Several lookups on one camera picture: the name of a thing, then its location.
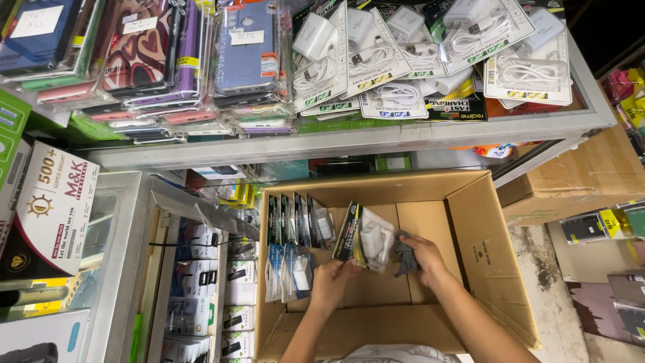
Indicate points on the person's left hand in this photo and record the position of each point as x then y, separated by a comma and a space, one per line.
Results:
327, 287

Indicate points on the heap of pink yellow packets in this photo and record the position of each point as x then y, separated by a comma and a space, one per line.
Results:
627, 106

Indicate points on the glass display counter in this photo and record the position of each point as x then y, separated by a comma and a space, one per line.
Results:
352, 143

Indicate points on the large open cardboard box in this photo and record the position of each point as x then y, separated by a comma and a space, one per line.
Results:
453, 227

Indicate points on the green box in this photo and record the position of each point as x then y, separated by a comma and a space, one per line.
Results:
11, 126

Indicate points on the pile of packed phone cases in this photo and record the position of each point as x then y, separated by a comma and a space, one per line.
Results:
151, 60

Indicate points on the pile of white charger packets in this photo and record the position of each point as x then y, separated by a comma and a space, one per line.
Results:
428, 55

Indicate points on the green marker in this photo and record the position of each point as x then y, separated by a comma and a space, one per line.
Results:
135, 339

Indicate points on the white blue box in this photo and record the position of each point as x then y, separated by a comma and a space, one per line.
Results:
43, 335

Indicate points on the white carton with sun print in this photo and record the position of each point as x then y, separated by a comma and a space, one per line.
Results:
50, 211

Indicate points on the grey cloth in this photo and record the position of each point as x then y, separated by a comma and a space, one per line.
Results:
405, 259

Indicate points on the person's right fingers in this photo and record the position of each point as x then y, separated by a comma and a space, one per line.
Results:
410, 242

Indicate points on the closed brown carton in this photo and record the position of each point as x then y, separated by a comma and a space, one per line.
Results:
579, 176

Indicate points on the person's patterned white shirt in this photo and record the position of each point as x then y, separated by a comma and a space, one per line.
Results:
393, 354

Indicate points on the heap of dark phone cases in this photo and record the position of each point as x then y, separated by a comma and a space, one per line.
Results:
609, 272

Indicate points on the shelf of white boxes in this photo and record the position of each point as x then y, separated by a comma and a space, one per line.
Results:
201, 297

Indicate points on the yellow boxes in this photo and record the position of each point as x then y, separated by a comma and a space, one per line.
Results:
237, 194

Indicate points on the blue charger packet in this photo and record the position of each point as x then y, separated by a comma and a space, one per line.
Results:
273, 272
298, 272

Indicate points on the person's right hand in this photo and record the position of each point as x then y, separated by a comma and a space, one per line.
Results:
432, 262

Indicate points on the black yellow charger packet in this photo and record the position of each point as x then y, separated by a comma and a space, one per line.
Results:
367, 237

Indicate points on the metal glass display cabinet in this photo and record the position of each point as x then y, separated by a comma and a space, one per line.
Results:
118, 252

